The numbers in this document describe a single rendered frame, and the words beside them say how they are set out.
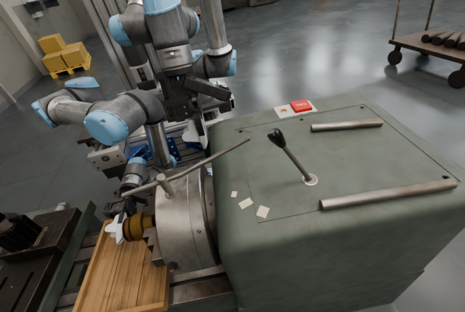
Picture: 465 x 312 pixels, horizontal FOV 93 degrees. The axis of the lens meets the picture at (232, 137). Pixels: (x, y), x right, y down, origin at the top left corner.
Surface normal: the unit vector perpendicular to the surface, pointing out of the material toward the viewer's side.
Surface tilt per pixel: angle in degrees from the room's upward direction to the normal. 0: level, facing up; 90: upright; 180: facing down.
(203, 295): 0
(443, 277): 0
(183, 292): 0
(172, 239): 52
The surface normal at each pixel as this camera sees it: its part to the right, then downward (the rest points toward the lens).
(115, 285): -0.14, -0.77
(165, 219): -0.04, -0.30
